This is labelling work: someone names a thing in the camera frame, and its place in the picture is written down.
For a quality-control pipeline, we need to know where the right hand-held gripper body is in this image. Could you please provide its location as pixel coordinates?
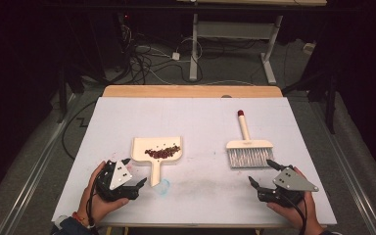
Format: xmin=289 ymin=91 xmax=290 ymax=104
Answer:
xmin=257 ymin=166 xmax=320 ymax=209

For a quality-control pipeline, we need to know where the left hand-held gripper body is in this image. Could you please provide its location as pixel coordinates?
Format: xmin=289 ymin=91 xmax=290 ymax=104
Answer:
xmin=95 ymin=159 xmax=141 ymax=202

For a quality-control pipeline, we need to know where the cream plastic dustpan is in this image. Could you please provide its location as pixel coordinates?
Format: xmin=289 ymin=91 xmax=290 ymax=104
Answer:
xmin=130 ymin=136 xmax=183 ymax=188

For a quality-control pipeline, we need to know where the cream brush with red cap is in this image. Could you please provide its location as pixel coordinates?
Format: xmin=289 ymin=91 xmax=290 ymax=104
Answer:
xmin=225 ymin=110 xmax=274 ymax=169

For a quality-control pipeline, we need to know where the pile of red beans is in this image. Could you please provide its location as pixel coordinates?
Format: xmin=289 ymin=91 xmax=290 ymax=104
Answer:
xmin=144 ymin=143 xmax=182 ymax=161

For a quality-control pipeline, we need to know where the person's right hand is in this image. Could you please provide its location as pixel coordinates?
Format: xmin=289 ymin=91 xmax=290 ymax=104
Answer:
xmin=266 ymin=166 xmax=326 ymax=235

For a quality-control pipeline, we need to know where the person's left hand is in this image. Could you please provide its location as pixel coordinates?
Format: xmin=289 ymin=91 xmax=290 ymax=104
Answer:
xmin=76 ymin=161 xmax=130 ymax=226

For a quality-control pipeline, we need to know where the white table cover sheet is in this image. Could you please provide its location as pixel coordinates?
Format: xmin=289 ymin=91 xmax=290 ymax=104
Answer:
xmin=51 ymin=96 xmax=338 ymax=227

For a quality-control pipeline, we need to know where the dark metal stand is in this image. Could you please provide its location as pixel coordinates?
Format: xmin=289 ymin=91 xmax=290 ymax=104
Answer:
xmin=56 ymin=63 xmax=71 ymax=124

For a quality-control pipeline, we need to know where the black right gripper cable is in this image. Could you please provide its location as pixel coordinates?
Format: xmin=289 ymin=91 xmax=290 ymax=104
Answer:
xmin=285 ymin=195 xmax=308 ymax=235

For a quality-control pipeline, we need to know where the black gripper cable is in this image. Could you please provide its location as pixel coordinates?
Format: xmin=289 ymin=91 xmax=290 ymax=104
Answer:
xmin=85 ymin=174 xmax=101 ymax=235
xmin=285 ymin=195 xmax=308 ymax=235

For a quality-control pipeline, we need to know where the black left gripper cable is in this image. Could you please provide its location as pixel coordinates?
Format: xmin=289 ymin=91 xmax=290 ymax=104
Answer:
xmin=85 ymin=174 xmax=101 ymax=235

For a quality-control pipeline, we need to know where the metal floor rail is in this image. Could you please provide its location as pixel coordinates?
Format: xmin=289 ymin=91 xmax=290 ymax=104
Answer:
xmin=1 ymin=92 xmax=81 ymax=235
xmin=307 ymin=94 xmax=376 ymax=235

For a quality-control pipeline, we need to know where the red bracelet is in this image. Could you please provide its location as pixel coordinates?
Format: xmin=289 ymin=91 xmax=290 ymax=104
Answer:
xmin=70 ymin=211 xmax=87 ymax=227

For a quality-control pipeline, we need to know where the black floor cable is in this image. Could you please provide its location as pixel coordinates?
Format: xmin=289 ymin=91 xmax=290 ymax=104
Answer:
xmin=61 ymin=99 xmax=98 ymax=162

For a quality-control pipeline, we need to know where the bundle of floor cables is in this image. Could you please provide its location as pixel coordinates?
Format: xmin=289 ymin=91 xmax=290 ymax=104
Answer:
xmin=118 ymin=23 xmax=205 ymax=86

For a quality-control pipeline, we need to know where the wooden desk with white frame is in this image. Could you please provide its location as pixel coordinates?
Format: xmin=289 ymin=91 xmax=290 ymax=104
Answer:
xmin=175 ymin=0 xmax=328 ymax=86

